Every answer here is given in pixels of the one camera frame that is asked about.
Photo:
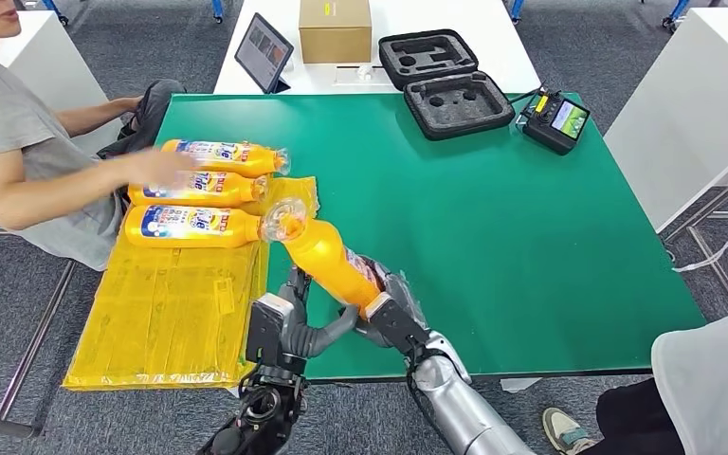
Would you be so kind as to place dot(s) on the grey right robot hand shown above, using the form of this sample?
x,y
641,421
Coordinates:
x,y
395,295

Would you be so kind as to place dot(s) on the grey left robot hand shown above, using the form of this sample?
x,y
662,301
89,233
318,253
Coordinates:
x,y
304,333

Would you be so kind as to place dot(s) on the person's left hand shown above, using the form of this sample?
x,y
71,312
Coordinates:
x,y
128,103

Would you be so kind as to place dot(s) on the person's right hand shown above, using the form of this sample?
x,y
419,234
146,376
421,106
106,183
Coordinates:
x,y
157,168

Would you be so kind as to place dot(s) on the orange detergent bottle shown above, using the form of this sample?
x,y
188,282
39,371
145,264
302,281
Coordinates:
x,y
257,160
326,260
201,226
238,188

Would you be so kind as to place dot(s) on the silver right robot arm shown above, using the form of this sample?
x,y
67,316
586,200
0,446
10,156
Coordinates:
x,y
458,408

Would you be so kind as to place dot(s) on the person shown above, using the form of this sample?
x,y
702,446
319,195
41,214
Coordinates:
x,y
703,389
18,163

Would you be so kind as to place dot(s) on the black tablet on stand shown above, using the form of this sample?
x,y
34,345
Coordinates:
x,y
264,53

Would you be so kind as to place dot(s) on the white table foot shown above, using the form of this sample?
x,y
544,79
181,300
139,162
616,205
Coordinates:
x,y
521,385

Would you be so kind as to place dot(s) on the black foam lined case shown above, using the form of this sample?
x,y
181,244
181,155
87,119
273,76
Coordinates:
x,y
458,107

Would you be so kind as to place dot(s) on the brown cardboard box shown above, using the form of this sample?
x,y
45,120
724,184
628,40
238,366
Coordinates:
x,y
335,31

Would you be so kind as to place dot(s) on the black remote controller with screen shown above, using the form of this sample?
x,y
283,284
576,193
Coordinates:
x,y
543,130

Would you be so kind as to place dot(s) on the small white plastic object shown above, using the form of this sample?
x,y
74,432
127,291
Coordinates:
x,y
364,73

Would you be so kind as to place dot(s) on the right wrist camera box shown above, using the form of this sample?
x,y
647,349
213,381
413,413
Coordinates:
x,y
395,323

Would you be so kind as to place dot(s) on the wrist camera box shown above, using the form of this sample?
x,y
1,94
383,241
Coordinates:
x,y
395,323
270,329

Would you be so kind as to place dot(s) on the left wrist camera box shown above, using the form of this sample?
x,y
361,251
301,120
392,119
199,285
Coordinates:
x,y
270,329

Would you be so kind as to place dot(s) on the grey metal table frame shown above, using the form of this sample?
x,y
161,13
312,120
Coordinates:
x,y
712,204
36,339

